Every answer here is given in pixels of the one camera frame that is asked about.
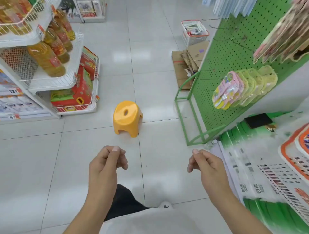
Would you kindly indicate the pile of flattened cardboard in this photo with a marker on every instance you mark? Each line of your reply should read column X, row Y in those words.
column 190, row 58

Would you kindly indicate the yellow plastic stool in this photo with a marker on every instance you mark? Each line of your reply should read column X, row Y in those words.
column 128, row 118

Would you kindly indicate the person's right forearm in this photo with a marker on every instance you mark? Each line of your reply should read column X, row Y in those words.
column 236, row 214

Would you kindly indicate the person's left hand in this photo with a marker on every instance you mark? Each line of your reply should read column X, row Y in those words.
column 108, row 164

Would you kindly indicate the row of cooking oil bottles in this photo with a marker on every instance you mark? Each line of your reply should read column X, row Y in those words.
column 46, row 58

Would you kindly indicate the black shorts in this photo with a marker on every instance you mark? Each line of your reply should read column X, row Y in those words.
column 125, row 202

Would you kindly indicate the black wallet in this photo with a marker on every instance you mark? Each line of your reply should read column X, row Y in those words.
column 258, row 120

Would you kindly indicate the white orange shopping basket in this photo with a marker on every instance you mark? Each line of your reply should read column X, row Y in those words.
column 194, row 38

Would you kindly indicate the stack of red snack packs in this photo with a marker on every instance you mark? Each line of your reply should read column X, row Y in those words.
column 82, row 84

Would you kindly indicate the green pegboard display rack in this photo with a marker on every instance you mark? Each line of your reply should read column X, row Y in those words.
column 227, row 53

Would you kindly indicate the white clog shoe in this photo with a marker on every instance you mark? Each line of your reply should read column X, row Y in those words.
column 165, row 205

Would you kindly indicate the person's right hand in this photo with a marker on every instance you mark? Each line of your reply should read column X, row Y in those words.
column 212, row 168

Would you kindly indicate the row of red cartoon packs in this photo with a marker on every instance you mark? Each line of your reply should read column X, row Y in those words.
column 285, row 33

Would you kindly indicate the person's left forearm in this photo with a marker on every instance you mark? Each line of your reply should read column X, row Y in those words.
column 91, row 212

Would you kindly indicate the row of green pink packs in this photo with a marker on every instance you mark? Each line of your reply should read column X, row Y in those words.
column 236, row 89

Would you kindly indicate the white shirt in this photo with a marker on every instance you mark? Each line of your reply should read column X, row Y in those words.
column 154, row 222

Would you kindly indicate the white printed price sheets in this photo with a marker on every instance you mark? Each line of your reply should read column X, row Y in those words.
column 19, row 101

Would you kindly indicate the basket of candies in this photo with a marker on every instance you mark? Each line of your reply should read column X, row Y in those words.
column 294, row 154

